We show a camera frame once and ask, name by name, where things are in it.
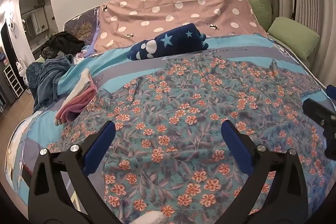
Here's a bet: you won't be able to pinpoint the floral teal orange garment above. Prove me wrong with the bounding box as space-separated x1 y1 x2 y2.
49 53 334 223

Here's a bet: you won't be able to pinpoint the pink folded clothes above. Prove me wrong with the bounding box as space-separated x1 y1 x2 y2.
54 78 97 126

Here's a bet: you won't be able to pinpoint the black clothes pile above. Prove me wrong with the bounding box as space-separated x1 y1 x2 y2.
41 31 85 60

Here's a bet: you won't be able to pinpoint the blue and grey bedspread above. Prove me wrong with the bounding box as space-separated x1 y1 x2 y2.
6 34 335 223

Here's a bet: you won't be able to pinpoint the near green cushion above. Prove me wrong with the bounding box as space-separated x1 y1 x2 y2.
268 16 319 60

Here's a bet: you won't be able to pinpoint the green cushion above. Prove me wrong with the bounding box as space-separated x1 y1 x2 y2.
268 16 319 60
248 0 272 32

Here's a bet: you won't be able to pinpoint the white shelf rack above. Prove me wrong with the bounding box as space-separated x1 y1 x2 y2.
2 65 24 98

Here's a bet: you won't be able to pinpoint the dark blue towel pile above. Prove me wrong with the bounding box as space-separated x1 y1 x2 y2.
26 55 73 112

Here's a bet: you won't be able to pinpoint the far green cushion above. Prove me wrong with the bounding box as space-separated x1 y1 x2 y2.
248 0 272 32

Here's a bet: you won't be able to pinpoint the white folded cloth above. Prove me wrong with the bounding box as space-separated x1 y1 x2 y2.
62 68 92 106

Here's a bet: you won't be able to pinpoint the pink polka dot sheet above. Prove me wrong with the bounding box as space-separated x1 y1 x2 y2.
94 0 267 53

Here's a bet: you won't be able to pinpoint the navy star blanket roll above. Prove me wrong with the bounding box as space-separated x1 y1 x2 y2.
126 23 209 61

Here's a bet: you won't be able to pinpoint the purple patterned pillow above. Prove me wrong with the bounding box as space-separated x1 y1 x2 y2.
64 6 100 45

